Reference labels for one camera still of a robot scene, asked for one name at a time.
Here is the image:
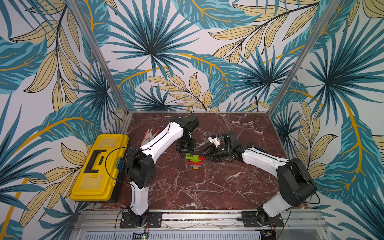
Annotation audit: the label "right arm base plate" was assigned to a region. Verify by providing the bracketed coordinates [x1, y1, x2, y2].
[237, 211, 284, 228]

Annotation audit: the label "green 2x4 lego brick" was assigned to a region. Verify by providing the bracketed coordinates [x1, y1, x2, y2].
[191, 155, 201, 163]

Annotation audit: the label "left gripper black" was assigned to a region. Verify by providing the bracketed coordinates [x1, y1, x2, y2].
[176, 134, 198, 157]

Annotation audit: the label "yellow toolbox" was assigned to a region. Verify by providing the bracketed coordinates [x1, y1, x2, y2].
[70, 134, 129, 203]

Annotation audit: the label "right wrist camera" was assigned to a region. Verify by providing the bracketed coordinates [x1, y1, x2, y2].
[208, 135, 221, 148]

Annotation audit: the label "blue handled pliers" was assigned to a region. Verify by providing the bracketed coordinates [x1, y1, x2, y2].
[256, 147, 272, 158]

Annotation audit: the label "white red work glove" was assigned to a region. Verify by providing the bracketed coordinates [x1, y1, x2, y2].
[142, 129, 161, 146]

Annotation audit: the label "red 2x4 lego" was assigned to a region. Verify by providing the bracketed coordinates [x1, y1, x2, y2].
[190, 161, 202, 168]

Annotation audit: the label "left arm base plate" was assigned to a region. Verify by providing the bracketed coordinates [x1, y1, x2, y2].
[119, 212, 163, 229]

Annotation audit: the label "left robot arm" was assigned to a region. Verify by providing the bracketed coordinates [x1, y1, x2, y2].
[126, 115, 199, 217]

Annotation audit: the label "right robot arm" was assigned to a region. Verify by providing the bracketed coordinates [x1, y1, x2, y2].
[202, 131, 317, 220]

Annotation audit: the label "aluminium front rail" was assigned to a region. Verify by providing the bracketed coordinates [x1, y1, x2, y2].
[73, 209, 329, 232]

